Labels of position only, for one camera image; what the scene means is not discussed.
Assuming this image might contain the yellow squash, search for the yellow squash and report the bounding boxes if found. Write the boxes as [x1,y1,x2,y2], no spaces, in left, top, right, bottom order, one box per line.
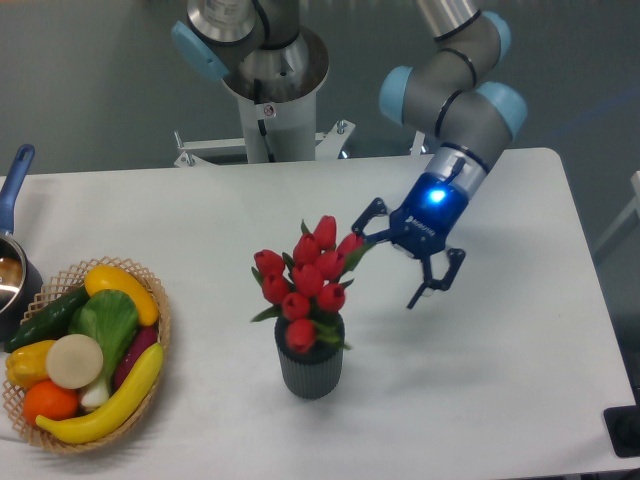
[84,264,160,327]

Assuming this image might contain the yellow banana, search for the yellow banana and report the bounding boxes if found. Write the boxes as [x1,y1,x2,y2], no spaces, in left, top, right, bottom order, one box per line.
[36,343,164,445]

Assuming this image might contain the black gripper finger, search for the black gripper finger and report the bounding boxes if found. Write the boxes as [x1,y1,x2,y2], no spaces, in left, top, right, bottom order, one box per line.
[406,248,466,310]
[351,197,399,245]

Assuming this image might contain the yellow bell pepper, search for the yellow bell pepper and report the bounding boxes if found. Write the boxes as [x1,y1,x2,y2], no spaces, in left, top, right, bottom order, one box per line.
[5,340,56,389]

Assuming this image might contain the red tulip bouquet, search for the red tulip bouquet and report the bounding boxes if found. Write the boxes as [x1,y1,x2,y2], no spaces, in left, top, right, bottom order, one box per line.
[251,215,372,356]

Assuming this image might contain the green bok choy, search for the green bok choy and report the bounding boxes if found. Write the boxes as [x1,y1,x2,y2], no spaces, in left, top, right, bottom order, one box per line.
[68,290,138,412]

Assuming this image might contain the black device at edge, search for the black device at edge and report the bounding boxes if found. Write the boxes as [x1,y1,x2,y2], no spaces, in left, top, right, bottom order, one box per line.
[603,405,639,458]

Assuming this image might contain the beige round disc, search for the beige round disc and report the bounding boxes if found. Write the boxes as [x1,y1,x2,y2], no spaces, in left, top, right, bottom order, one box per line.
[45,334,104,390]

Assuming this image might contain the purple sweet potato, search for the purple sweet potato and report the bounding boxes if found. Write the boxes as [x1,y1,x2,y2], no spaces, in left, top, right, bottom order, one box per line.
[112,326,157,391]

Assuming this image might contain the dark green cucumber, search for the dark green cucumber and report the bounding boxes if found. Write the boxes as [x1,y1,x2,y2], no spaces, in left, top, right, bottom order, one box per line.
[4,286,89,353]

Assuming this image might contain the blue handled saucepan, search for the blue handled saucepan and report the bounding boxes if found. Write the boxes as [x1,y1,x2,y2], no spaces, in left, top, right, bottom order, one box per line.
[1,144,43,342]

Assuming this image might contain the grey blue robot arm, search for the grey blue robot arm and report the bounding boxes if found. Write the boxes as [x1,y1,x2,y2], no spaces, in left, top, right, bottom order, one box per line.
[171,1,527,292]

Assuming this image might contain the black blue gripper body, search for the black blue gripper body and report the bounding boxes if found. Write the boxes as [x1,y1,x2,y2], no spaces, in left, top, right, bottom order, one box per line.
[389,173,469,259]

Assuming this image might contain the white frame at right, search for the white frame at right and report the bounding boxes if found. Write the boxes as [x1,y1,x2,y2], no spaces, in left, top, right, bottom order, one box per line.
[592,171,639,263]

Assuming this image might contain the orange fruit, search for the orange fruit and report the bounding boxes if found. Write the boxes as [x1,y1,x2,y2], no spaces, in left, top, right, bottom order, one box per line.
[23,380,79,427]

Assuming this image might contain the woven wicker basket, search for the woven wicker basket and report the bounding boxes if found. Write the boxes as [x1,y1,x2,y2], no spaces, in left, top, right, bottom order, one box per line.
[3,257,170,453]

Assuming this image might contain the dark grey ribbed vase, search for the dark grey ribbed vase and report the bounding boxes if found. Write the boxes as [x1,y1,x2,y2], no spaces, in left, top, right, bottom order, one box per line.
[274,318,343,400]

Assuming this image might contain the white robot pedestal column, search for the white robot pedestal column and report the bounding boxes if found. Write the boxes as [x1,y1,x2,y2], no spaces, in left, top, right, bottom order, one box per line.
[224,26,329,164]

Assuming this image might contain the white metal base frame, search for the white metal base frame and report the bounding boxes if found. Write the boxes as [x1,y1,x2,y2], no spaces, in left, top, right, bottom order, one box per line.
[173,119,435,168]

